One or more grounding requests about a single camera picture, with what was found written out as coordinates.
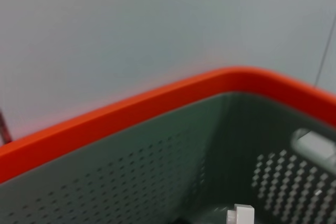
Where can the white toy brick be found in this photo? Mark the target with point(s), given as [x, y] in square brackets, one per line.
[242, 213]

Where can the grey perforated storage bin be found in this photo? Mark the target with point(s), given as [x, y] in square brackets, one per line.
[157, 169]

